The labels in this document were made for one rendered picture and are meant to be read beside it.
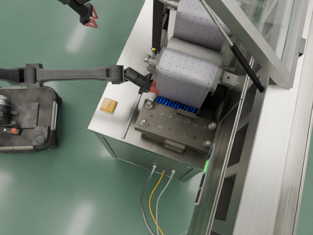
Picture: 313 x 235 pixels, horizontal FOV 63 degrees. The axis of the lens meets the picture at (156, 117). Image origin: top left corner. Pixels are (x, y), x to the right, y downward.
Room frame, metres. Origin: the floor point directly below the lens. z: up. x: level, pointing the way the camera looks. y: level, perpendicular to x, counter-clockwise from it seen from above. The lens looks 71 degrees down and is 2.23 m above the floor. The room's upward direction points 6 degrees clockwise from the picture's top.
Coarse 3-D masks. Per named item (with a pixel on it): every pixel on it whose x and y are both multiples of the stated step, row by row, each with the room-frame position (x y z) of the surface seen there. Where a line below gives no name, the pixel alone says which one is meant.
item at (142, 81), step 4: (140, 76) 0.56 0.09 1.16; (144, 76) 0.57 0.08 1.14; (148, 76) 0.58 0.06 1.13; (136, 80) 0.54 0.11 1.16; (140, 80) 0.54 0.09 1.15; (144, 80) 0.55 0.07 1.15; (148, 80) 0.55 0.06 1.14; (136, 84) 0.53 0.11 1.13; (140, 84) 0.53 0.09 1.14; (144, 84) 0.53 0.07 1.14; (140, 88) 0.53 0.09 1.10; (144, 88) 0.51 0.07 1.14; (140, 92) 0.50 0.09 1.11; (144, 92) 0.49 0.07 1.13
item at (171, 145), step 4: (168, 140) 0.30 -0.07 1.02; (164, 144) 0.29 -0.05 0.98; (168, 144) 0.29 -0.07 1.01; (172, 144) 0.29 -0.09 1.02; (176, 144) 0.29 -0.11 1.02; (180, 144) 0.29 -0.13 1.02; (168, 148) 0.29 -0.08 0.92; (172, 148) 0.28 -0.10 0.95; (176, 148) 0.28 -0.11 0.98; (180, 148) 0.27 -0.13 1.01; (184, 148) 0.27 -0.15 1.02; (180, 152) 0.27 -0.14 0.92
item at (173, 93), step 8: (160, 88) 0.53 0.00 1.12; (168, 88) 0.52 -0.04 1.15; (176, 88) 0.51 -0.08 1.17; (160, 96) 0.52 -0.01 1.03; (168, 96) 0.52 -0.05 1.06; (176, 96) 0.51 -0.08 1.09; (184, 96) 0.50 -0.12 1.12; (192, 96) 0.49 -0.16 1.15; (200, 96) 0.48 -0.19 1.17; (184, 104) 0.49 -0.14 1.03; (192, 104) 0.49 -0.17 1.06; (200, 104) 0.48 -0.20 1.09
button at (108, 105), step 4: (104, 100) 0.51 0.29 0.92; (108, 100) 0.52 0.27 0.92; (112, 100) 0.52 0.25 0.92; (104, 104) 0.49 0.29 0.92; (108, 104) 0.49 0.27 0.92; (112, 104) 0.49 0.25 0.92; (100, 108) 0.47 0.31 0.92; (104, 108) 0.47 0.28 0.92; (108, 108) 0.47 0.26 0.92; (112, 108) 0.47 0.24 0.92; (112, 112) 0.45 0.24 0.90
